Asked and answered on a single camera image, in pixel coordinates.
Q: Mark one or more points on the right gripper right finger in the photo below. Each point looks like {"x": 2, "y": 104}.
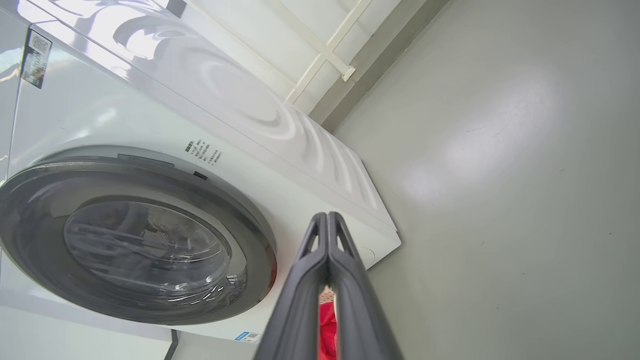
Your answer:
{"x": 362, "y": 315}

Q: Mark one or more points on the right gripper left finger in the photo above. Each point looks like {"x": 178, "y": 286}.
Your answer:
{"x": 295, "y": 310}

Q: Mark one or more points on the red garment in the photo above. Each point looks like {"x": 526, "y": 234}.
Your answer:
{"x": 327, "y": 335}

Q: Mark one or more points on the dark round washing machine door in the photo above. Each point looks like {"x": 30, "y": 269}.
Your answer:
{"x": 240, "y": 240}

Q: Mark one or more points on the cream perforated laundry basket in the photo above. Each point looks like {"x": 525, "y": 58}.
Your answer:
{"x": 326, "y": 294}

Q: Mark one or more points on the steel washing machine drum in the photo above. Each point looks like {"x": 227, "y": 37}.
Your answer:
{"x": 145, "y": 245}

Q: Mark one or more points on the white washing machine body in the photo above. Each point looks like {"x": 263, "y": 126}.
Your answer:
{"x": 150, "y": 115}

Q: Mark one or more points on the blue energy label sticker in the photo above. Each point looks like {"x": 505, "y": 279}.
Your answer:
{"x": 248, "y": 337}

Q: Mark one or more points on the round white filter cover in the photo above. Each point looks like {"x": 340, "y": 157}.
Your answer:
{"x": 367, "y": 256}

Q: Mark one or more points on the dark product sticker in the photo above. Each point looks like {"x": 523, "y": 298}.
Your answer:
{"x": 36, "y": 59}

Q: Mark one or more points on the white metal frame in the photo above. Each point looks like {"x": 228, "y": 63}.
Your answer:
{"x": 325, "y": 50}

